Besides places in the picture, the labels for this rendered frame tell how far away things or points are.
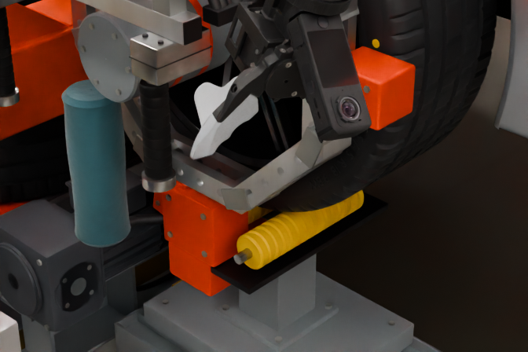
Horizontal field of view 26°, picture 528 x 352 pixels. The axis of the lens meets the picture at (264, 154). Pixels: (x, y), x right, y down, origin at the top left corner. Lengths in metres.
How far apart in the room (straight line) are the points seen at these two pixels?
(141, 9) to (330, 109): 0.47
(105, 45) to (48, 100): 0.57
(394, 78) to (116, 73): 0.38
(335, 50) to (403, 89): 0.47
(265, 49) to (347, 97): 0.10
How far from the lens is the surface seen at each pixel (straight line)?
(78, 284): 2.04
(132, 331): 2.20
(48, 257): 1.98
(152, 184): 1.45
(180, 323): 2.09
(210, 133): 1.06
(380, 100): 1.44
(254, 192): 1.68
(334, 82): 1.00
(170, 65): 1.38
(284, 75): 1.04
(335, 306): 2.10
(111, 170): 1.77
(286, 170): 1.60
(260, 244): 1.74
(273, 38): 1.04
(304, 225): 1.80
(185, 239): 1.84
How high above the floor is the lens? 1.51
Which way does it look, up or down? 30 degrees down
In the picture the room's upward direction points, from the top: straight up
